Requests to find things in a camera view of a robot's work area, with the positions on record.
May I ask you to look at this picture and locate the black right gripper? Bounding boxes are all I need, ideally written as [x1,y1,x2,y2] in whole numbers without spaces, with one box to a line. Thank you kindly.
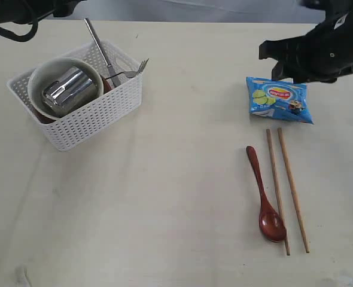
[258,1,353,83]

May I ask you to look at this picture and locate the blue chips bag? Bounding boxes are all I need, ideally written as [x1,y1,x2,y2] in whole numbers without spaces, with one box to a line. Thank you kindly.
[246,77,314,124]

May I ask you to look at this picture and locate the wooden chopstick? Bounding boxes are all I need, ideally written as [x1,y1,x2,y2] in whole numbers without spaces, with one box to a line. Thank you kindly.
[277,127,310,254]
[265,128,291,256]

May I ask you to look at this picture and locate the steel fork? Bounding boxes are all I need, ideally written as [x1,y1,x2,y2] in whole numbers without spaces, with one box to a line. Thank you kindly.
[106,58,149,80]

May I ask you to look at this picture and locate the dark red wooden spoon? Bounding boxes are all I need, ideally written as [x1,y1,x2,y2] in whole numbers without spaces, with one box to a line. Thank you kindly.
[246,146,287,242]

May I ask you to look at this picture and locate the steel table knife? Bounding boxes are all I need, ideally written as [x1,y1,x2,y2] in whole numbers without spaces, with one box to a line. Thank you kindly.
[84,18,121,87]

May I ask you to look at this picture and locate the shiny steel cup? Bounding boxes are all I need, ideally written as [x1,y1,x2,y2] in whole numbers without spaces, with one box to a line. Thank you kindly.
[41,66,97,109]

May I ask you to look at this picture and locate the cream ceramic bowl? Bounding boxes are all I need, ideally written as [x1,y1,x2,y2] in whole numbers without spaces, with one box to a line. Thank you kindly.
[28,57,104,120]

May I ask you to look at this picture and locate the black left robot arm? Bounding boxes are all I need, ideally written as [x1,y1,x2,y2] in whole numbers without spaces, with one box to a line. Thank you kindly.
[0,0,81,24]

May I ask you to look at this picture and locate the brown red plate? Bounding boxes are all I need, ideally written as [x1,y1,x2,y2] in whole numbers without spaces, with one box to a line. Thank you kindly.
[34,75,112,124]

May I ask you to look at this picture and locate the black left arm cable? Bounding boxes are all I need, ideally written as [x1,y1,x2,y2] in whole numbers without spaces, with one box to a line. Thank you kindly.
[0,17,39,42]

